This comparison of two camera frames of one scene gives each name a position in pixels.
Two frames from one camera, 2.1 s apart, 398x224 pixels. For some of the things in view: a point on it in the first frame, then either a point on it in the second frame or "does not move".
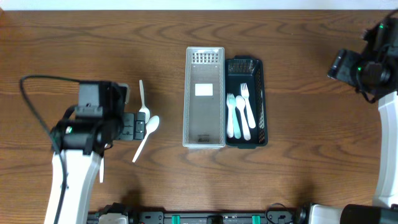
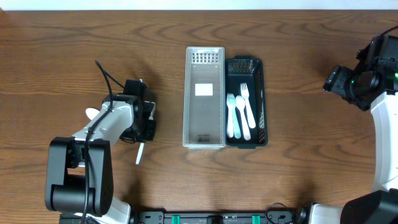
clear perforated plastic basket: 204,124 does not move
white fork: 245,92 does not move
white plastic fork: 230,119 does not move
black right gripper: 343,66 to 337,80
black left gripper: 128,132 to 150,134
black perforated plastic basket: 247,69 does not move
